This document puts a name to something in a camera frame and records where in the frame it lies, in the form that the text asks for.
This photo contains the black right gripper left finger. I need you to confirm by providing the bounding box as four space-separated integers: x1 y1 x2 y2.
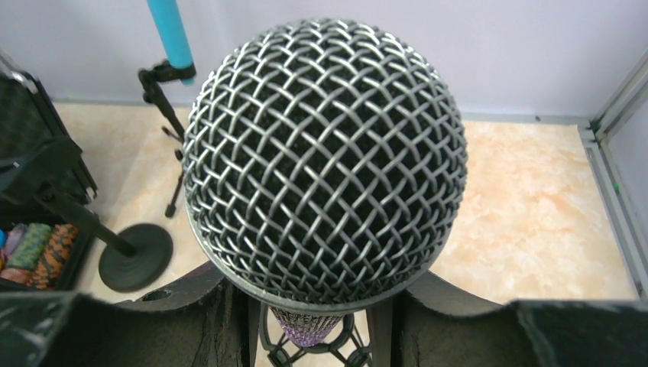
1 263 249 366

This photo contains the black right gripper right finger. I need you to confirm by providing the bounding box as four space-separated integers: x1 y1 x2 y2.
367 273 647 366

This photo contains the black shock-mount tripod stand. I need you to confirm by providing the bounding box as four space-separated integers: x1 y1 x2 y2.
255 306 374 366

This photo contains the purple glitter microphone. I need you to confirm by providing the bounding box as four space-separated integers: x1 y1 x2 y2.
183 18 468 347

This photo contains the black round-base microphone stand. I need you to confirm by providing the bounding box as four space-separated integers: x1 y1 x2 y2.
1 136 173 293

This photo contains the black tripod microphone stand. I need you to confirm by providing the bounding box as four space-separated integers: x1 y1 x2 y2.
138 60 197 219

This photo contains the teal blue microphone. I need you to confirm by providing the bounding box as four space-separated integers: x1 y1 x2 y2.
147 0 196 86

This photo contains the black poker chip case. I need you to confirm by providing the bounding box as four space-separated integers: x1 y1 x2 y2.
1 71 97 291

